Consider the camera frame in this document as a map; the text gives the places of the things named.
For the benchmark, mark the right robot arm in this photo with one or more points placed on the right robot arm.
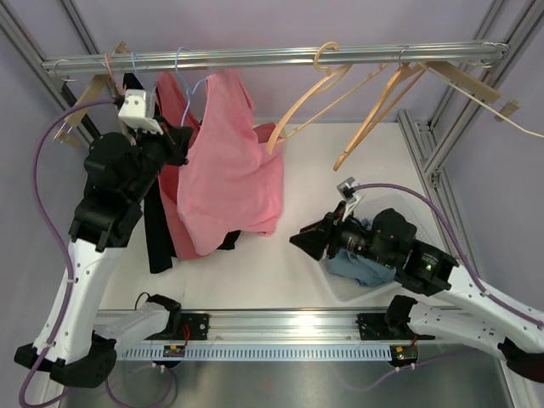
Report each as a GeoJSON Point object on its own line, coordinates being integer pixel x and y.
{"type": "Point", "coordinates": [493, 322]}

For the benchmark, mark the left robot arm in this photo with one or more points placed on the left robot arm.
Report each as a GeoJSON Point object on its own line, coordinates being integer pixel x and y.
{"type": "Point", "coordinates": [120, 174]}

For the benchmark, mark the light pink t shirt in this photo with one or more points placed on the light pink t shirt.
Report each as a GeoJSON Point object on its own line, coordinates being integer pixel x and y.
{"type": "Point", "coordinates": [230, 182]}

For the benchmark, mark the white cable duct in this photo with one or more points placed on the white cable duct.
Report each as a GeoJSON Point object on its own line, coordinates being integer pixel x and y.
{"type": "Point", "coordinates": [258, 353]}

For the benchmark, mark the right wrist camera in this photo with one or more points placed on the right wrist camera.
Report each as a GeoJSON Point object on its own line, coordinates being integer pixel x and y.
{"type": "Point", "coordinates": [352, 197]}

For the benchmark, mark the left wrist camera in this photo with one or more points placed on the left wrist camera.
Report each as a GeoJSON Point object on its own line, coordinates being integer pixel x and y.
{"type": "Point", "coordinates": [138, 111]}

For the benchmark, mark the pink wire hanger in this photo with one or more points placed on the pink wire hanger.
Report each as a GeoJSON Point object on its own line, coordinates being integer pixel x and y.
{"type": "Point", "coordinates": [120, 89]}

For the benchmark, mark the light wooden hanger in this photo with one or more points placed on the light wooden hanger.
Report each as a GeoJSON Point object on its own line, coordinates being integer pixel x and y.
{"type": "Point", "coordinates": [331, 78]}

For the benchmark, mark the blue wire hanger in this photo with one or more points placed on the blue wire hanger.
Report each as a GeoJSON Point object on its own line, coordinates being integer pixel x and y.
{"type": "Point", "coordinates": [148, 80]}
{"type": "Point", "coordinates": [189, 90]}

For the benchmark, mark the left pale wooden hanger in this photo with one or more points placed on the left pale wooden hanger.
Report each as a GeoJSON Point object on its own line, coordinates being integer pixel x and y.
{"type": "Point", "coordinates": [66, 132]}

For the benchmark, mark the orange wooden hanger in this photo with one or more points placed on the orange wooden hanger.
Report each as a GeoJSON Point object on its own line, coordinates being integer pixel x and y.
{"type": "Point", "coordinates": [379, 110]}

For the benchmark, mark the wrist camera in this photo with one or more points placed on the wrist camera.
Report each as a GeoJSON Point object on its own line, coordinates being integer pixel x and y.
{"type": "Point", "coordinates": [352, 197]}
{"type": "Point", "coordinates": [138, 111]}

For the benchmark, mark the white plastic basket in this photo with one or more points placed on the white plastic basket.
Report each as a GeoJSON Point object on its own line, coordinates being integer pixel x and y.
{"type": "Point", "coordinates": [347, 292]}

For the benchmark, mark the aluminium hanging rail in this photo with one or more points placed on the aluminium hanging rail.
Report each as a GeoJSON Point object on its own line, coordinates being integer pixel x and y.
{"type": "Point", "coordinates": [476, 51]}

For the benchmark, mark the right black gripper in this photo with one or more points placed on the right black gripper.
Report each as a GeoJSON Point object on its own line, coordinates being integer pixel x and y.
{"type": "Point", "coordinates": [313, 238]}

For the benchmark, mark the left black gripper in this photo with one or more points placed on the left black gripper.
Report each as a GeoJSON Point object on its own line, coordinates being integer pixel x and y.
{"type": "Point", "coordinates": [174, 140]}

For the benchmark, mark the pale flat wooden hanger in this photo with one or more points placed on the pale flat wooden hanger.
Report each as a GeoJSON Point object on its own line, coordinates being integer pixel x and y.
{"type": "Point", "coordinates": [480, 93]}

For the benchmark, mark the dark pink t shirt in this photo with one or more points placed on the dark pink t shirt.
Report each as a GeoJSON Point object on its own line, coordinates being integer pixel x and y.
{"type": "Point", "coordinates": [172, 105]}

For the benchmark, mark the blue t shirt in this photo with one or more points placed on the blue t shirt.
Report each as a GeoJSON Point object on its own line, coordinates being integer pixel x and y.
{"type": "Point", "coordinates": [366, 272]}

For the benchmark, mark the front aluminium rail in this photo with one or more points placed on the front aluminium rail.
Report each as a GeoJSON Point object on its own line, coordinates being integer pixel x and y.
{"type": "Point", "coordinates": [276, 325]}

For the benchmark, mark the black garment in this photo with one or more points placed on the black garment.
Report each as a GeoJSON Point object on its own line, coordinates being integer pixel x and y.
{"type": "Point", "coordinates": [159, 243]}

